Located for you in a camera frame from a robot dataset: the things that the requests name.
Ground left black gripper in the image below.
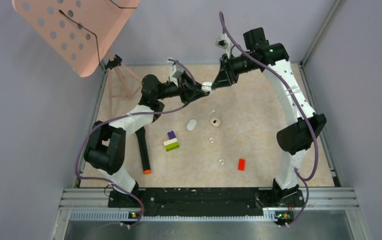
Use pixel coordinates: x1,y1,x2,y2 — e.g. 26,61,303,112
156,70,209,104

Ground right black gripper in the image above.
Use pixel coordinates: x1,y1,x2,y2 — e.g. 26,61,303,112
212,52,259,89

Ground white earbud case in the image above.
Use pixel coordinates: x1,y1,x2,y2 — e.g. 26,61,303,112
201,81,212,92
186,119,197,132

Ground beige earbud case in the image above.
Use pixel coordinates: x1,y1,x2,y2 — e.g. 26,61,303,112
210,117,222,128

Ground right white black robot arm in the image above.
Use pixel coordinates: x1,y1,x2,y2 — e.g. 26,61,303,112
203,27,327,206

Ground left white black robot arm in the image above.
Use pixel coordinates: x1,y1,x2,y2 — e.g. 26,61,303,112
83,72,212,207

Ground purple white green block stack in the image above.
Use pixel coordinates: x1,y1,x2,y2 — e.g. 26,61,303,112
163,130,180,152

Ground black marker orange cap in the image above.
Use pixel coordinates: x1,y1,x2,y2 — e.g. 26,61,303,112
135,127,151,175

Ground red toy brick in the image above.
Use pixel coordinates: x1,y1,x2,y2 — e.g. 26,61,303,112
238,158,246,171

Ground pink perforated music stand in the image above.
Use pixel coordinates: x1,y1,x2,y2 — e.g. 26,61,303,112
12,0,145,120

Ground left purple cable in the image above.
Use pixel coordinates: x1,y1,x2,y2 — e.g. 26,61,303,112
74,58,197,229

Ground purple cable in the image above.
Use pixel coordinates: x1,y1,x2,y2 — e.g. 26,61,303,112
218,11,320,228
74,58,197,229

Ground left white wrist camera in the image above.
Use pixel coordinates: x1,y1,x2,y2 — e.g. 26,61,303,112
167,58,185,88

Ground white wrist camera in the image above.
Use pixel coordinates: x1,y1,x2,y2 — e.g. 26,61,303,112
167,58,185,88
215,33,234,59

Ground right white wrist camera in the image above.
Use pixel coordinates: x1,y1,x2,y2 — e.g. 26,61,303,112
215,33,234,59

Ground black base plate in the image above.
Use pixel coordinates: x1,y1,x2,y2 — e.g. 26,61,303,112
108,187,305,217

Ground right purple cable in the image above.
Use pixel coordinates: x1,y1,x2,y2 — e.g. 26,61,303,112
218,11,320,228

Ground aluminium frame rail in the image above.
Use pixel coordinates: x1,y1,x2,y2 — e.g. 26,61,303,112
51,187,372,240

